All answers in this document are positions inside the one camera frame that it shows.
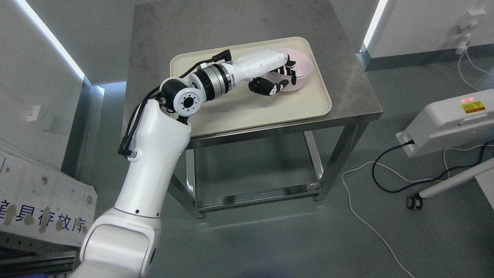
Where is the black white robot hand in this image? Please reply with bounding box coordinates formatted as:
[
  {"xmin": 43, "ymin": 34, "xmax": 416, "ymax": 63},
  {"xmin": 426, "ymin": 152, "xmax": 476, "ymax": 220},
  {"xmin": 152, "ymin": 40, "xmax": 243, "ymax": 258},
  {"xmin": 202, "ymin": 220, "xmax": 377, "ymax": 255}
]
[{"xmin": 227, "ymin": 47, "xmax": 298, "ymax": 96}]

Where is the pink bowl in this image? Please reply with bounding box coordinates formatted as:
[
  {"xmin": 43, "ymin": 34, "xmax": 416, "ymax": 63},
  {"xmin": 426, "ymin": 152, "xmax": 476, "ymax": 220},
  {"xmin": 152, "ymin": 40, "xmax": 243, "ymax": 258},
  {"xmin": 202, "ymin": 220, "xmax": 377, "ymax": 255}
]
[
  {"xmin": 272, "ymin": 73, "xmax": 311, "ymax": 92},
  {"xmin": 266, "ymin": 47, "xmax": 313, "ymax": 85}
]

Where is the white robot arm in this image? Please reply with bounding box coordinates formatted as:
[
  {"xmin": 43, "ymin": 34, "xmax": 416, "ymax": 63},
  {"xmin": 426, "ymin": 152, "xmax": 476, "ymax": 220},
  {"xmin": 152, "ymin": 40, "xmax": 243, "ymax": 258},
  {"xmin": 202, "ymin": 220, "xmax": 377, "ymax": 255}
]
[{"xmin": 72, "ymin": 50, "xmax": 256, "ymax": 278}]

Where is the beige plastic tray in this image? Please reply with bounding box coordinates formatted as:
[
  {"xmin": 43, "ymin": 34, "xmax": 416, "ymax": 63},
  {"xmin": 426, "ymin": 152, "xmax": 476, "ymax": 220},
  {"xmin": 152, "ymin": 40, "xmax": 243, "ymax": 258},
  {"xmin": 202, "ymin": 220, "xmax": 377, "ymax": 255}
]
[{"xmin": 169, "ymin": 37, "xmax": 332, "ymax": 137}]

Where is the stainless steel table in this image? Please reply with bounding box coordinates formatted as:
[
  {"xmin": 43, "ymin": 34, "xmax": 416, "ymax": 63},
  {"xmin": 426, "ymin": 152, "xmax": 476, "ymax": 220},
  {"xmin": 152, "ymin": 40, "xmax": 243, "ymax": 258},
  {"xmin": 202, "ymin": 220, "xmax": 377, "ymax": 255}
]
[{"xmin": 124, "ymin": 0, "xmax": 383, "ymax": 218}]

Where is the black caster wheel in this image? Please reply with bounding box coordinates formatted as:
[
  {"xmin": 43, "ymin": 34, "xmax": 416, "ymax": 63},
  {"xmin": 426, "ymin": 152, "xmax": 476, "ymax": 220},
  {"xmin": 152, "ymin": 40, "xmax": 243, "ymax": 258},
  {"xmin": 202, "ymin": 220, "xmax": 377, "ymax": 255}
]
[{"xmin": 406, "ymin": 197, "xmax": 423, "ymax": 211}]

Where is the white machine on stand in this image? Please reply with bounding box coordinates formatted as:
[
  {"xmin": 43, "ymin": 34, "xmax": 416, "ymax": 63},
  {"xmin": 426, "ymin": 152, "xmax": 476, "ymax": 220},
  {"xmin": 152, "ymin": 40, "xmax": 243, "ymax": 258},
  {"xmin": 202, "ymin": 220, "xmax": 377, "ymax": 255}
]
[{"xmin": 396, "ymin": 89, "xmax": 494, "ymax": 201}]

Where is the white signboard with blue text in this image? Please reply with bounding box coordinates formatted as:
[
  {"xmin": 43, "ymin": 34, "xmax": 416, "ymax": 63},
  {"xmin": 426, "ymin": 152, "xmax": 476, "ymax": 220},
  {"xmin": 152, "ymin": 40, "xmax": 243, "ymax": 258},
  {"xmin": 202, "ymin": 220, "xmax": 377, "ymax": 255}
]
[{"xmin": 0, "ymin": 150, "xmax": 98, "ymax": 247}]

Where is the white floor cable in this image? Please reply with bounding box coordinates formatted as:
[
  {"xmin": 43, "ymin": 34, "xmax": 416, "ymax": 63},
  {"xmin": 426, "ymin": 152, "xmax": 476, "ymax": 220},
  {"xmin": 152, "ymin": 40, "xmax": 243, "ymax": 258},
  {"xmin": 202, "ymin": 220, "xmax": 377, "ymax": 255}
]
[{"xmin": 342, "ymin": 146, "xmax": 494, "ymax": 278}]

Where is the white wall plug right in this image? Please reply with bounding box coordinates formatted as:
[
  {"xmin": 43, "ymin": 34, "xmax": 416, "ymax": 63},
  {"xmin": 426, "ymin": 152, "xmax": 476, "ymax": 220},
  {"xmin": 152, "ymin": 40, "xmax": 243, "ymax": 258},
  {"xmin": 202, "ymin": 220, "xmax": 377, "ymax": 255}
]
[{"xmin": 455, "ymin": 8, "xmax": 487, "ymax": 55}]

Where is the white wall socket left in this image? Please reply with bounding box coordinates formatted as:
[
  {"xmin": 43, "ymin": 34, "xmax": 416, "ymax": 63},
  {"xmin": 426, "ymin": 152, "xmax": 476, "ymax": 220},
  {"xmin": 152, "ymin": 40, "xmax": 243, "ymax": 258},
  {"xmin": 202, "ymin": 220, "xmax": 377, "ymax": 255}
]
[{"xmin": 26, "ymin": 105, "xmax": 54, "ymax": 131}]

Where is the black power cable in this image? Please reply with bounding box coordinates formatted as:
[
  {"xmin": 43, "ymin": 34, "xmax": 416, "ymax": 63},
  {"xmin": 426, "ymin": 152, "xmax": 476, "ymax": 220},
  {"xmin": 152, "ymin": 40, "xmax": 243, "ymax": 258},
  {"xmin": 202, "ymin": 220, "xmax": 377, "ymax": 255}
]
[{"xmin": 372, "ymin": 139, "xmax": 494, "ymax": 194}]

